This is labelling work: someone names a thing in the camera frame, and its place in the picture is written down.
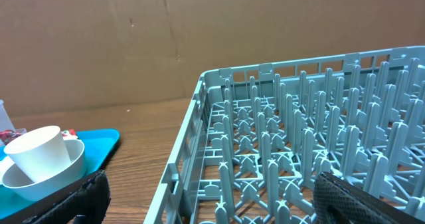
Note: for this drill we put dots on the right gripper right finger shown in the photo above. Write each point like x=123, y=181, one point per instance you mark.
x=336, y=201

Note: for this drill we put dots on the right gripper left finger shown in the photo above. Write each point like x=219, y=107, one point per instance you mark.
x=84, y=201

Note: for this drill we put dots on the teal serving tray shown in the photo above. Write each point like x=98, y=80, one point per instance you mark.
x=99, y=144

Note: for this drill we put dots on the grey shallow bowl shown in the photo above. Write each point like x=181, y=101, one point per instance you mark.
x=17, y=185

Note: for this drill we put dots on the grey dishwasher rack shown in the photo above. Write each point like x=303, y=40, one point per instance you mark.
x=254, y=139

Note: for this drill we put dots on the white paper cup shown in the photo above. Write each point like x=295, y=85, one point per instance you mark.
x=40, y=153

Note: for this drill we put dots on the clear plastic storage bin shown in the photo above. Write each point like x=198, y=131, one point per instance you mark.
x=5, y=121

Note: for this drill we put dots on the large white plate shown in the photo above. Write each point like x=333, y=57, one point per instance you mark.
x=5, y=164

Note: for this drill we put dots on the red snack wrapper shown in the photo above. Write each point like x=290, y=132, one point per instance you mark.
x=8, y=135

